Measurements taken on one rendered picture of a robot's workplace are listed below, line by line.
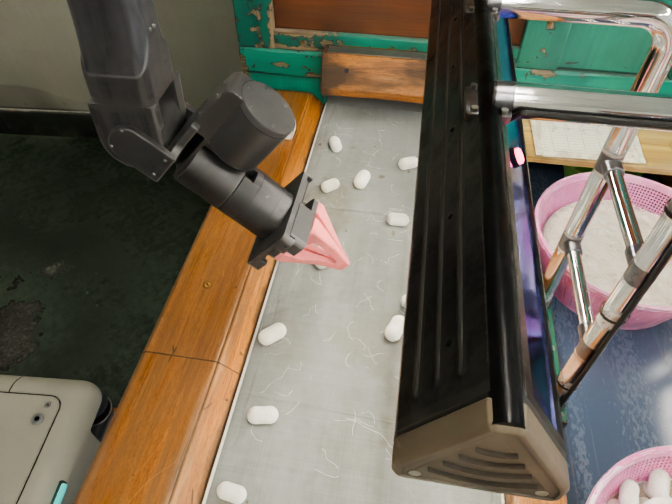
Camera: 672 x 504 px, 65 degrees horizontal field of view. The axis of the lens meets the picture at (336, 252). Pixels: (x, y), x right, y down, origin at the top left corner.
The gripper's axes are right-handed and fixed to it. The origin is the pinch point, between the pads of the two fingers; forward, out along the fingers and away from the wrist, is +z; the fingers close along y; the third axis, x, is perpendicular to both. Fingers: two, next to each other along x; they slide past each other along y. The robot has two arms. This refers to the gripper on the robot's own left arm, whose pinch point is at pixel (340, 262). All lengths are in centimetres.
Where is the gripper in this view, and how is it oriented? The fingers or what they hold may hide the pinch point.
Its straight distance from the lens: 58.5
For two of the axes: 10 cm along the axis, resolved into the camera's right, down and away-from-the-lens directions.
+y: 1.6, -7.3, 6.7
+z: 7.4, 5.4, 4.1
